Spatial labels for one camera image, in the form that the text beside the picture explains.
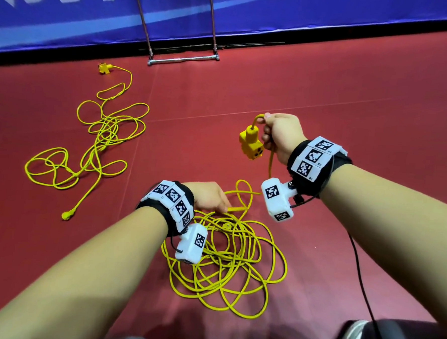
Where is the black cable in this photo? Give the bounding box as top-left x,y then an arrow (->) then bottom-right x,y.
342,234 -> 390,337

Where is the black marker wristband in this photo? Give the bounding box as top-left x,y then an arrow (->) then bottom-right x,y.
284,134 -> 355,201
134,178 -> 199,240

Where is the yellow cord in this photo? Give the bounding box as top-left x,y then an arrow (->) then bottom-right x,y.
21,57 -> 154,226
156,109 -> 298,322

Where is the blue banner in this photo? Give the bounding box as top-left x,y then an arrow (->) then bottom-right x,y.
0,0 -> 447,82

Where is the person's right hand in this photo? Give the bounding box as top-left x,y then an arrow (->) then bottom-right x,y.
259,111 -> 311,167

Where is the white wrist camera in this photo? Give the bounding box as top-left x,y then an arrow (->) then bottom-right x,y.
174,221 -> 210,266
258,176 -> 299,224

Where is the person's left forearm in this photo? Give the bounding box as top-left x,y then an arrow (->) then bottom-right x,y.
0,198 -> 171,339

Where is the person's right forearm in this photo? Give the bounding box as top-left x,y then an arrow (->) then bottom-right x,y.
311,162 -> 447,333

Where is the person's left hand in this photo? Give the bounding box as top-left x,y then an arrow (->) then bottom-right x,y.
180,179 -> 235,216

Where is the metal rack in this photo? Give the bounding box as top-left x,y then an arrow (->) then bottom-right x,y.
126,0 -> 225,70

